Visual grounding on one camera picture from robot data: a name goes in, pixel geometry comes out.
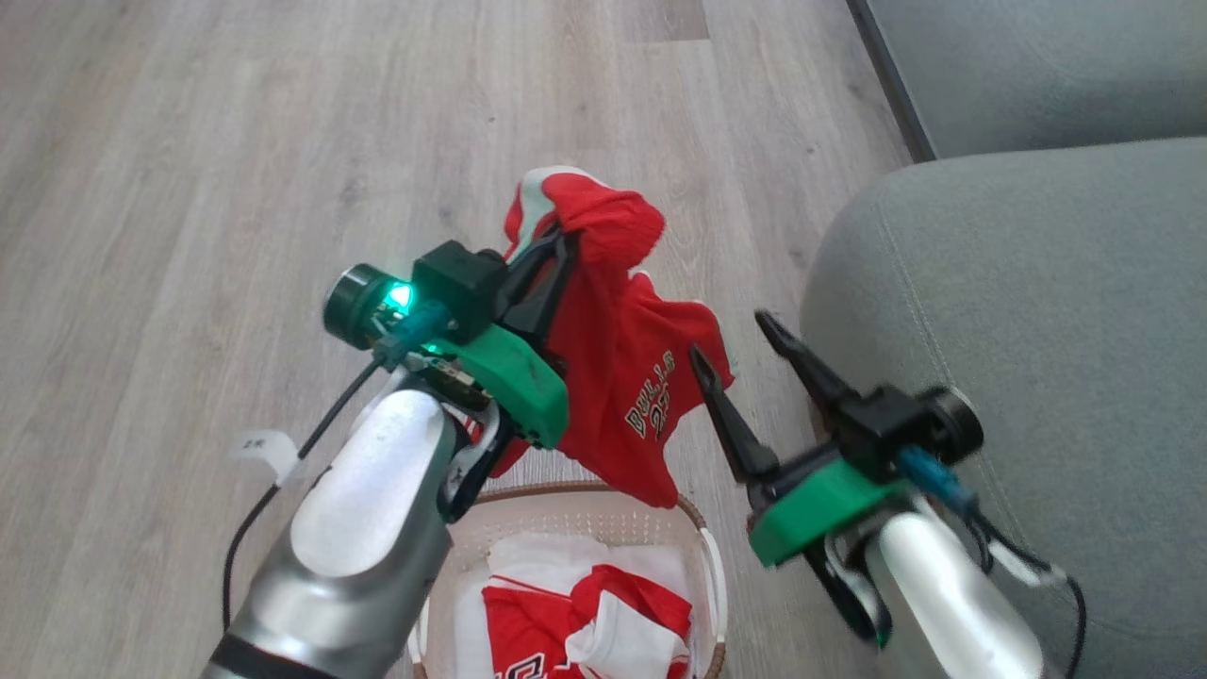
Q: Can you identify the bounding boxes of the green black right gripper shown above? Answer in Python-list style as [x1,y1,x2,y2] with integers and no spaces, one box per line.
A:
[688,310,984,570]

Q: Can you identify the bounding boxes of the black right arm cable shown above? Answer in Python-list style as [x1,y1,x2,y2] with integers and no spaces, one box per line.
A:
[896,446,1088,679]

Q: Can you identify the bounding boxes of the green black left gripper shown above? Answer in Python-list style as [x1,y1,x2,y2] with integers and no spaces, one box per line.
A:
[323,224,580,450]

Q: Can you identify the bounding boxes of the white basket liner cloth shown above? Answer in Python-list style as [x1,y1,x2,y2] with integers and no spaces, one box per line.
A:
[455,531,695,679]

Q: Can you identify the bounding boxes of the white left cable tag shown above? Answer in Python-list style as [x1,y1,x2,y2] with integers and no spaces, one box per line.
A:
[230,429,305,488]

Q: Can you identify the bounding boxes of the white right cable tag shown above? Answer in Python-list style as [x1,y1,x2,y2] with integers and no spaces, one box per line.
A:
[988,539,1068,591]

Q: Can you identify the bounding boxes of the cream basket with brown rim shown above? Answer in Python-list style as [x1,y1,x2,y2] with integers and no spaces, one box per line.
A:
[410,481,729,679]

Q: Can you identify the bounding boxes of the red jersey with white stripes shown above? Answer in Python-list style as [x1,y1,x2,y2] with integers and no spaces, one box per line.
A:
[481,564,695,679]

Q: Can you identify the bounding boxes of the grey sofa section dark edge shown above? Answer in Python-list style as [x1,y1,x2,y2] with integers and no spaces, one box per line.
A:
[846,0,1207,162]

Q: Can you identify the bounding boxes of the grey sofa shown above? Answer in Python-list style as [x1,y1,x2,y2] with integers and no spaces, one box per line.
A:
[800,137,1207,679]

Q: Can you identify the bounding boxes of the red Bulls jersey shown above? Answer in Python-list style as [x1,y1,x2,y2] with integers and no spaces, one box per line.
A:
[488,166,735,510]

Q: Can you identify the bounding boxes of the white cable tag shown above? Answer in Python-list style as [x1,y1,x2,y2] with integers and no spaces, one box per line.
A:
[230,429,305,488]
[988,539,1068,591]

